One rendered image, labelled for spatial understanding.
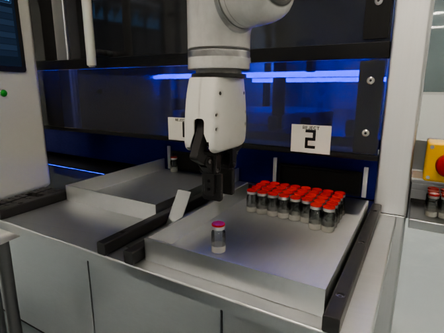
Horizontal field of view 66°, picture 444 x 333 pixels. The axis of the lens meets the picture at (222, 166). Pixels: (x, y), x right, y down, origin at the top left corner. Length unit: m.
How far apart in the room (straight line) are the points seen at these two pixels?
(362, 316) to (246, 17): 0.36
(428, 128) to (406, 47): 4.64
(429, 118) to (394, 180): 4.61
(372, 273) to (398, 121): 0.31
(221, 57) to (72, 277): 1.17
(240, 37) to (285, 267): 0.31
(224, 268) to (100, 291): 0.95
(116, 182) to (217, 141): 0.52
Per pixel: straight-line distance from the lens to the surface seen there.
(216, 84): 0.44
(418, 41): 0.72
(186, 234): 0.60
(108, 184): 0.91
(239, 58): 0.45
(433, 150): 0.72
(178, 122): 0.91
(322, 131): 0.74
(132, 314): 1.29
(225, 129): 0.46
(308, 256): 0.54
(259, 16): 0.41
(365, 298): 0.48
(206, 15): 0.45
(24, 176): 1.22
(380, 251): 0.60
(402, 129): 0.72
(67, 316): 1.60
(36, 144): 1.23
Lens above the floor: 1.13
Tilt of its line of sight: 13 degrees down
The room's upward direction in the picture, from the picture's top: straight up
